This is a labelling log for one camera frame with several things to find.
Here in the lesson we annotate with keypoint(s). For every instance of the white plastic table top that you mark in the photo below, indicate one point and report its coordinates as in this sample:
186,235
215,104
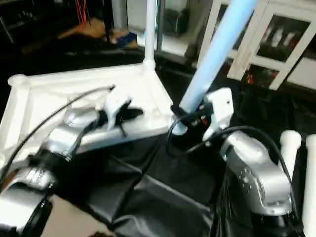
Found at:
49,103

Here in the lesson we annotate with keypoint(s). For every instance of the white plastic table leg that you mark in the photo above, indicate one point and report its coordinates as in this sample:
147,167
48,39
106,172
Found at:
217,49
311,187
291,153
150,29

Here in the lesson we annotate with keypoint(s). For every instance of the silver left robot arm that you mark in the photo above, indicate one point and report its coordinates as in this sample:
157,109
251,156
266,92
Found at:
64,140

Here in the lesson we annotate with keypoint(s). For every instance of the brown cardboard box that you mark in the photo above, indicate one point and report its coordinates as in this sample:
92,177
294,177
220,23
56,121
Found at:
124,38

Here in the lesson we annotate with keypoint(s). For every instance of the black work mat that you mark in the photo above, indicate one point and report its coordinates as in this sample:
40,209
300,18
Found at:
163,197

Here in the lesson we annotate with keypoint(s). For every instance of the grey metal pole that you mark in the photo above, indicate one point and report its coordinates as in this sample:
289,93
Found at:
160,24

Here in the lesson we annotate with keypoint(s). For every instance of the white appliance cabinet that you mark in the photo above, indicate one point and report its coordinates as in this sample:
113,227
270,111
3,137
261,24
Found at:
173,17

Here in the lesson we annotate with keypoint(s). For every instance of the white drawer unit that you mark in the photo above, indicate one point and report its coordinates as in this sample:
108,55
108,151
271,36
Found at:
303,74

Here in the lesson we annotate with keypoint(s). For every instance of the white glass door cabinet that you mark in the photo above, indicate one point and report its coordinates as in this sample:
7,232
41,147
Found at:
276,34

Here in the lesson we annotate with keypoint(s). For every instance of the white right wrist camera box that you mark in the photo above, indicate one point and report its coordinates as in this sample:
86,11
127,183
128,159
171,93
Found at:
219,111

